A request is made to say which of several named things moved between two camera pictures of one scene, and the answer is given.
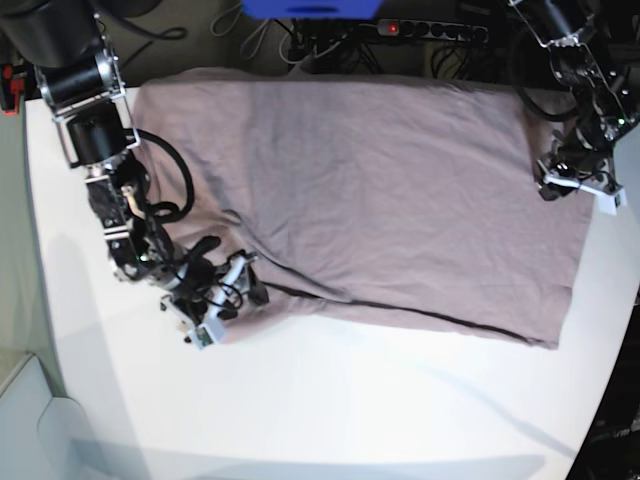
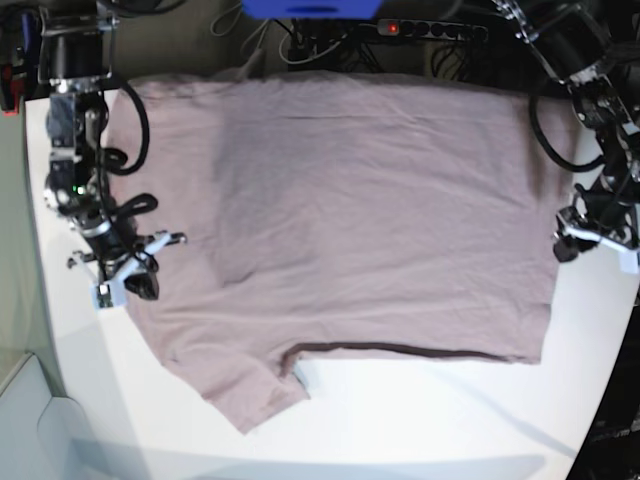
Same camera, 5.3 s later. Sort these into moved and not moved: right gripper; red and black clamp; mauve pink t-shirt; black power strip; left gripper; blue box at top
Moved: left gripper; right gripper; mauve pink t-shirt
Not moved: black power strip; red and black clamp; blue box at top
